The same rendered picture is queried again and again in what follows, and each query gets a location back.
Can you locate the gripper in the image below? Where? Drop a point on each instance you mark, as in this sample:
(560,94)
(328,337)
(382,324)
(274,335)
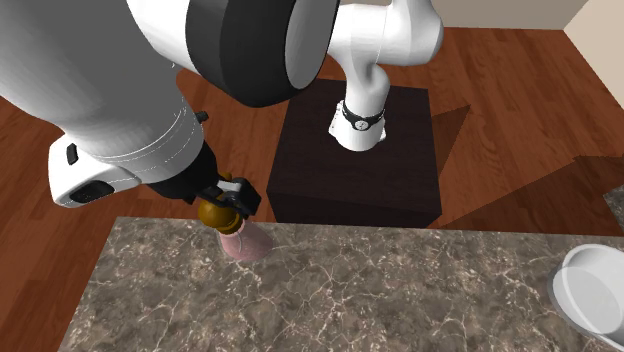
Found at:
(187,175)

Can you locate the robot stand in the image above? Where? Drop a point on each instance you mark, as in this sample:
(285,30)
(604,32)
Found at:
(317,180)

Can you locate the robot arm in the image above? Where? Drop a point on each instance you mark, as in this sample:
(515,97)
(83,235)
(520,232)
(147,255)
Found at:
(97,73)

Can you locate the pink bottle with brown stopper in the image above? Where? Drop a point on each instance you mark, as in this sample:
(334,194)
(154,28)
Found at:
(244,244)

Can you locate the white bowl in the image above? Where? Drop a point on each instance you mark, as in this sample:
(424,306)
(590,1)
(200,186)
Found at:
(587,292)

